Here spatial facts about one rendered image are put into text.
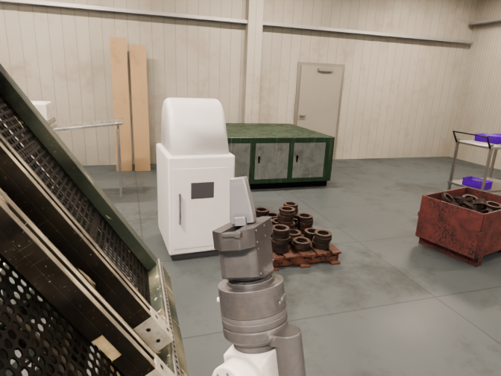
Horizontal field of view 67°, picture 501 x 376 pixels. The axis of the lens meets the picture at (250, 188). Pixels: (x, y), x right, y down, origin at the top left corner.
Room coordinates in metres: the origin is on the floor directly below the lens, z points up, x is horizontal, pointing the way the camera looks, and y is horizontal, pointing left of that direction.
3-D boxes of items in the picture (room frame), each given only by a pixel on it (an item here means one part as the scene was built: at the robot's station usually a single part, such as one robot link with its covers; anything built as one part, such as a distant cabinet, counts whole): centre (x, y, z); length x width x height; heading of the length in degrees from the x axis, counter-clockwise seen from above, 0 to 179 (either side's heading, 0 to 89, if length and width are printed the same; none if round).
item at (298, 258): (3.94, -0.41, 0.21); 1.17 x 0.81 x 0.42; 19
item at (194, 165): (3.85, 0.60, 0.78); 0.86 x 0.70 x 1.56; 18
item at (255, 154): (7.06, -0.08, 0.44); 2.16 x 1.98 x 0.88; 108
